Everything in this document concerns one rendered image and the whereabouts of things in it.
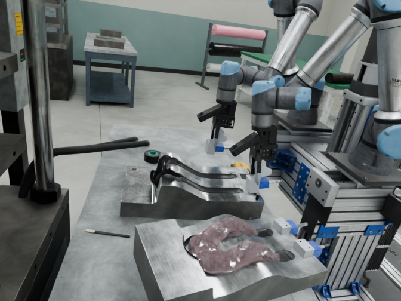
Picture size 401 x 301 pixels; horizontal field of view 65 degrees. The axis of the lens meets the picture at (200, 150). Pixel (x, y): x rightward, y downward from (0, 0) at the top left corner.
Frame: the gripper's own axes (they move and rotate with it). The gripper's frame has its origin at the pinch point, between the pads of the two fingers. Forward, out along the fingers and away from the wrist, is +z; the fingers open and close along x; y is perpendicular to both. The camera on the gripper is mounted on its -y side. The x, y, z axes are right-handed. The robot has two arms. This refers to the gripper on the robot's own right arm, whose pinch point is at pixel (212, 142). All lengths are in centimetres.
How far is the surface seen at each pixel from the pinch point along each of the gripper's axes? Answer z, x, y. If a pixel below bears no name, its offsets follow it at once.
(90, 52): 21, 324, -113
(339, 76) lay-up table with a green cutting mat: -4, 225, 190
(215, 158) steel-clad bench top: 15.1, 15.3, 6.2
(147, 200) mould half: 8.9, -34.2, -26.7
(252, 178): 0.4, -29.4, 10.3
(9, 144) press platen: -9, -36, -68
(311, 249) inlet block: 7, -59, 22
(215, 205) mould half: 8.5, -36.0, -3.1
